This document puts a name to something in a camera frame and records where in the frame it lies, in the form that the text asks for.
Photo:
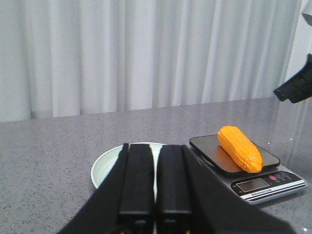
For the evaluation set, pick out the left gripper black right claw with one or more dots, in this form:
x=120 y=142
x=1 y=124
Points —
x=299 y=87

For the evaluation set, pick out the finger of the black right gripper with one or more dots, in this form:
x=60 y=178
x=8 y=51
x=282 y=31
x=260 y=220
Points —
x=190 y=199

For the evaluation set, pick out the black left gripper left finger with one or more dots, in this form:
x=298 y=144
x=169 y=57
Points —
x=124 y=202

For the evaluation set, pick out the orange plastic corn cob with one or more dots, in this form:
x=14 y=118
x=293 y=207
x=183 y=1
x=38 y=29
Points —
x=241 y=150

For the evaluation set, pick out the pale green round plate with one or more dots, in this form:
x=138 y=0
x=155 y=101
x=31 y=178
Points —
x=104 y=168

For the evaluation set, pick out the digital kitchen scale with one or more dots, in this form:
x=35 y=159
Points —
x=272 y=182

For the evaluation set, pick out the white pleated curtain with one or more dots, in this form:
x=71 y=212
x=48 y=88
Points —
x=74 y=57

